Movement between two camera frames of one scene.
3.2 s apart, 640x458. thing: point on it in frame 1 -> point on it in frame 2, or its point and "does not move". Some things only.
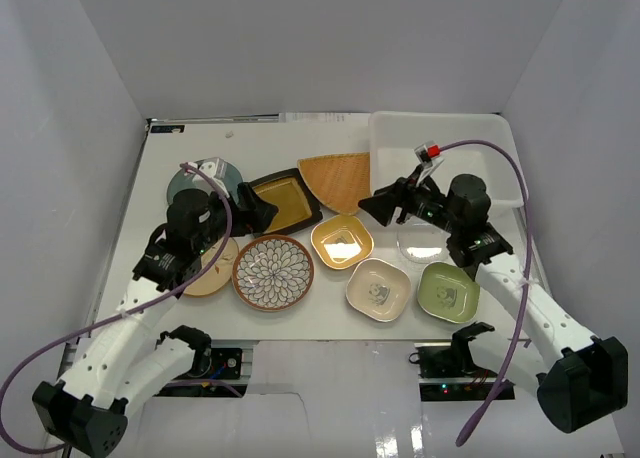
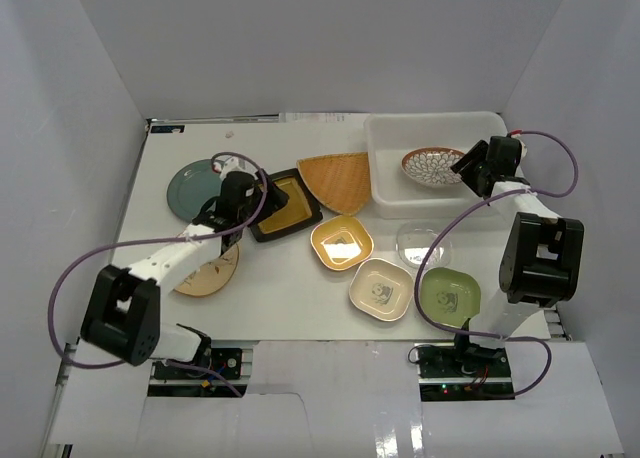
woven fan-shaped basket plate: (341, 181) does not move
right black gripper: (401, 195) -> (476, 153)
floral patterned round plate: (273, 273) -> (431, 166)
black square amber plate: (297, 206) does not move
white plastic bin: (470, 143) does not move
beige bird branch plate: (218, 273) does not move
